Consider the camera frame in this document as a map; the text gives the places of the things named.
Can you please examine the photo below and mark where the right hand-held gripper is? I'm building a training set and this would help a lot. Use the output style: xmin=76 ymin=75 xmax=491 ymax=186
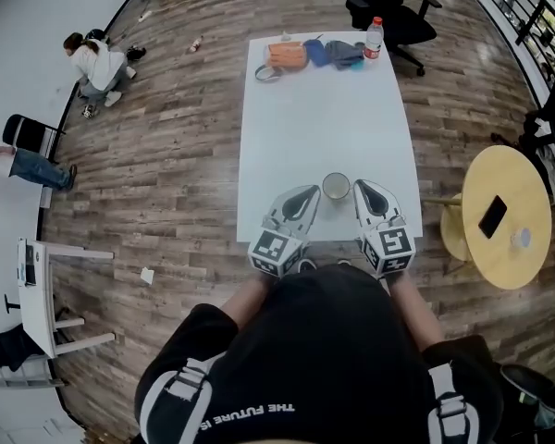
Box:
xmin=351 ymin=179 xmax=416 ymax=279

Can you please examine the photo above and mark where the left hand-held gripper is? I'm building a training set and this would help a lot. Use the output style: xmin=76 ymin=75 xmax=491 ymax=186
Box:
xmin=247 ymin=184 xmax=323 ymax=278

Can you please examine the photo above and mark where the person's left forearm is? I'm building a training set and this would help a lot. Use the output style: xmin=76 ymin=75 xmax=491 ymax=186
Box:
xmin=221 ymin=273 xmax=278 ymax=328

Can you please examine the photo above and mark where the person's right forearm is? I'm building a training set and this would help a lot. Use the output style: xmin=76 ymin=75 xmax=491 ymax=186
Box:
xmin=388 ymin=270 xmax=446 ymax=353

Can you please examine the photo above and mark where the white rectangular table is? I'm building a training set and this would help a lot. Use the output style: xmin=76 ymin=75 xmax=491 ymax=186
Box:
xmin=236 ymin=31 xmax=425 ymax=243

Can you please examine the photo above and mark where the black smartphone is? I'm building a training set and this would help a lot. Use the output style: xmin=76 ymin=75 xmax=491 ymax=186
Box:
xmin=477 ymin=194 xmax=509 ymax=241

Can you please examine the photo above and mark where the round wooden side table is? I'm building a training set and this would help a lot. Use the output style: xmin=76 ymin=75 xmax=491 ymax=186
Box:
xmin=420 ymin=144 xmax=553 ymax=291

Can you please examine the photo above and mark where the person's black t-shirt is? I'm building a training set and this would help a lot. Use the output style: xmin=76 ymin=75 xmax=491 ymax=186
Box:
xmin=133 ymin=264 xmax=505 ymax=444

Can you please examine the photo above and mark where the orange bag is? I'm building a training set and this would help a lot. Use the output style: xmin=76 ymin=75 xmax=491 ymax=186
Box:
xmin=253 ymin=42 xmax=310 ymax=83

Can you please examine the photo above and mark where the grey cloth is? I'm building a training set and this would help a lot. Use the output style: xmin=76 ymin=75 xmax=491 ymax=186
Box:
xmin=324 ymin=39 xmax=366 ymax=71

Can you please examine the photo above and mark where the blue pouch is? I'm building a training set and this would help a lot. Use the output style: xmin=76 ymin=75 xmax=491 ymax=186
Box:
xmin=303 ymin=38 xmax=330 ymax=68

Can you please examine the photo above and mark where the clear plastic water bottle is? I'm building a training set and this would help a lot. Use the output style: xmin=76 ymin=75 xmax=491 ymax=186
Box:
xmin=363 ymin=16 xmax=385 ymax=61

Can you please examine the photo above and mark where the black mesh chair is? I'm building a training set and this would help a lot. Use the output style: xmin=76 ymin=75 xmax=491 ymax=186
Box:
xmin=499 ymin=363 xmax=555 ymax=434

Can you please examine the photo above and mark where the black metal railing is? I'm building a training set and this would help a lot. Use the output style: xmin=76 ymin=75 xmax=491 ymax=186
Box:
xmin=452 ymin=0 xmax=555 ymax=87

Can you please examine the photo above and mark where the black device box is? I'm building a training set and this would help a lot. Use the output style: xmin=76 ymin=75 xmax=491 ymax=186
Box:
xmin=23 ymin=242 xmax=38 ymax=288

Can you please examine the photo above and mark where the black folding chair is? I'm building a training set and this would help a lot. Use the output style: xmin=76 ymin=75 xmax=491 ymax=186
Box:
xmin=2 ymin=113 xmax=68 ymax=164

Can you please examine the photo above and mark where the white desk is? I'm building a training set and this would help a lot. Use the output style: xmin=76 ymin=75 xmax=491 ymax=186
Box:
xmin=17 ymin=236 xmax=117 ymax=360

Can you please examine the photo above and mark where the metal stepladder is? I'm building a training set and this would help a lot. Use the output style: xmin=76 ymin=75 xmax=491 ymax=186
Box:
xmin=0 ymin=351 xmax=68 ymax=390

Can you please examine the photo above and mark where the grey backpack shoulder strap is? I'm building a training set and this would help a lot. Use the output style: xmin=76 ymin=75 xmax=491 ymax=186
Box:
xmin=425 ymin=365 xmax=480 ymax=444
xmin=141 ymin=357 xmax=215 ymax=444

